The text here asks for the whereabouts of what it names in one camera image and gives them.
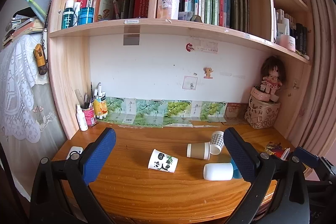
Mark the teal white bottle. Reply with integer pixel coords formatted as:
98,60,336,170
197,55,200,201
61,0,75,29

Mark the brown sleeve paper cup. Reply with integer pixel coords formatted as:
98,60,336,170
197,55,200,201
186,142,210,160

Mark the brown haired rag doll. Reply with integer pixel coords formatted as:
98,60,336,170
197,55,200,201
260,56,286,102

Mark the grey checkered paper cup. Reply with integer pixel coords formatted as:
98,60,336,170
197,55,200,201
210,131,224,155

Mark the red yellow printed cup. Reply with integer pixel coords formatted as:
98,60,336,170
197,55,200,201
265,142,290,160

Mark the white plastic cup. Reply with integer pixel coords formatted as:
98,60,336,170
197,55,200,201
203,162,234,181

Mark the blue jar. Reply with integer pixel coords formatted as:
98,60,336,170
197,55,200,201
77,7,95,25

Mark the row of green books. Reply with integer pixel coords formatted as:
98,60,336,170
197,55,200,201
205,0,220,26

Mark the pink pen holder can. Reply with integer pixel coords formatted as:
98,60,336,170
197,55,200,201
82,106,96,127

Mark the white lace cloth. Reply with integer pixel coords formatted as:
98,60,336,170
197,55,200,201
1,34,49,143

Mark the blue plastic cup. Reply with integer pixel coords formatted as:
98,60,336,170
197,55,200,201
231,159,242,179

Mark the yellow hanging keychain toy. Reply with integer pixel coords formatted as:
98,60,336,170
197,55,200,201
33,43,48,75

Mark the pink round box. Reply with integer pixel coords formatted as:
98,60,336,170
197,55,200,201
251,86,270,102

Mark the letter print paper box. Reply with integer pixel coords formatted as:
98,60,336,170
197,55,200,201
244,97,281,129

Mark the panda print paper cup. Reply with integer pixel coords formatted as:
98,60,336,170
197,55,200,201
148,149,178,173

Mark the small white glue bottle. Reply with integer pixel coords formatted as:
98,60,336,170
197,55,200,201
76,105,88,131

